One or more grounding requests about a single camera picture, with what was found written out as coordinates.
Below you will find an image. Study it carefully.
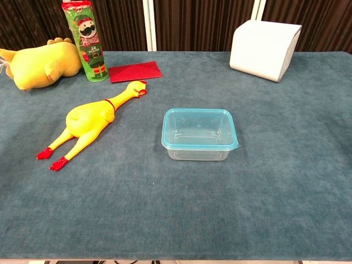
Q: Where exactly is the blue translucent plastic lid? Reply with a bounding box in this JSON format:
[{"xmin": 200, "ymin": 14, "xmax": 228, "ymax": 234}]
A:
[{"xmin": 161, "ymin": 108, "xmax": 241, "ymax": 151}]

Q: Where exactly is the clear plastic container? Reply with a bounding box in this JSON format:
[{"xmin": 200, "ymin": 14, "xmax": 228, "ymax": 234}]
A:
[{"xmin": 164, "ymin": 109, "xmax": 233, "ymax": 162}]

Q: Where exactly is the white rounded box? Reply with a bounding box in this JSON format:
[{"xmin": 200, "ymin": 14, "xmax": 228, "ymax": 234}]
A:
[{"xmin": 229, "ymin": 19, "xmax": 303, "ymax": 83}]

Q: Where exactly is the red envelope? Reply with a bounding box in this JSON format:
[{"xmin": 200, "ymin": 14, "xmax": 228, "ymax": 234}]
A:
[{"xmin": 108, "ymin": 61, "xmax": 163, "ymax": 84}]

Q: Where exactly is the teal table cloth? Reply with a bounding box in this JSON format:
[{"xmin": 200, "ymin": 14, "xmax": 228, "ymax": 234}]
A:
[{"xmin": 0, "ymin": 51, "xmax": 352, "ymax": 261}]

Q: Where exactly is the yellow rubber chicken toy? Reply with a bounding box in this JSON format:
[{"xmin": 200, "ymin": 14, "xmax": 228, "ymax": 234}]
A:
[{"xmin": 36, "ymin": 80, "xmax": 148, "ymax": 172}]

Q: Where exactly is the green Pringles can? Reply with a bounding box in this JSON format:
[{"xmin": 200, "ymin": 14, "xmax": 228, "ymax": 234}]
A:
[{"xmin": 60, "ymin": 1, "xmax": 109, "ymax": 83}]

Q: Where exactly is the yellow plush toy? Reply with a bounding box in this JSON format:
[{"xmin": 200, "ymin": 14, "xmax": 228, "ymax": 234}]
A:
[{"xmin": 0, "ymin": 37, "xmax": 83, "ymax": 91}]

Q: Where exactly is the white partition post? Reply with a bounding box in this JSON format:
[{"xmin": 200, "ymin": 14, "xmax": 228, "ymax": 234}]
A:
[
  {"xmin": 250, "ymin": 0, "xmax": 267, "ymax": 21},
  {"xmin": 142, "ymin": 0, "xmax": 158, "ymax": 52}
]

